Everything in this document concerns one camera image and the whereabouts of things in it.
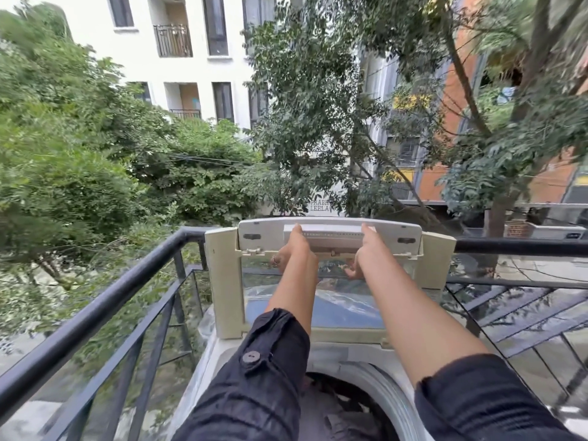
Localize person's left hand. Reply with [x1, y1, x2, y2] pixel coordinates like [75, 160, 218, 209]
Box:
[271, 224, 319, 271]

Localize person's right hand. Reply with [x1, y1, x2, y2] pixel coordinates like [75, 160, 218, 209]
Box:
[344, 223, 391, 281]

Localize beige blue washing machine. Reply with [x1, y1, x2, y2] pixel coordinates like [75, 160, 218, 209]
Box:
[172, 217, 457, 441]

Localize black garment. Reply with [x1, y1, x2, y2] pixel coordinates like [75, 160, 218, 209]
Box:
[298, 374, 396, 441]

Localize person's left forearm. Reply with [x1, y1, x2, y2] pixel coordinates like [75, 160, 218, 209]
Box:
[264, 261, 320, 338]

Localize person's right forearm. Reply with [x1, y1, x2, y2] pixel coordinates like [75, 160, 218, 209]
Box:
[363, 266, 497, 389]

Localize person's dark left sleeve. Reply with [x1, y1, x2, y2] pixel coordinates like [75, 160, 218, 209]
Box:
[172, 308, 311, 441]

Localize person's dark sleeve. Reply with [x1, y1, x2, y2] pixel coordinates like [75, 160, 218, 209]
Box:
[414, 353, 584, 441]
[172, 308, 311, 441]

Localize person's dark right sleeve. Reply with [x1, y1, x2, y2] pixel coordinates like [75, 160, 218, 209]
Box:
[414, 353, 584, 441]

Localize orange yellow building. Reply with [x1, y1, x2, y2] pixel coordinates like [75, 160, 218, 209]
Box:
[381, 0, 588, 207]

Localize black metal balcony railing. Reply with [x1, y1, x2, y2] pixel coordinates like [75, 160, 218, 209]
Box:
[0, 227, 588, 441]

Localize green trees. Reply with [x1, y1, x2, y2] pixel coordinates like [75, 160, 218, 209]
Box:
[0, 0, 588, 363]

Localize white apartment building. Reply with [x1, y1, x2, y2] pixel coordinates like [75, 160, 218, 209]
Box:
[59, 0, 401, 216]

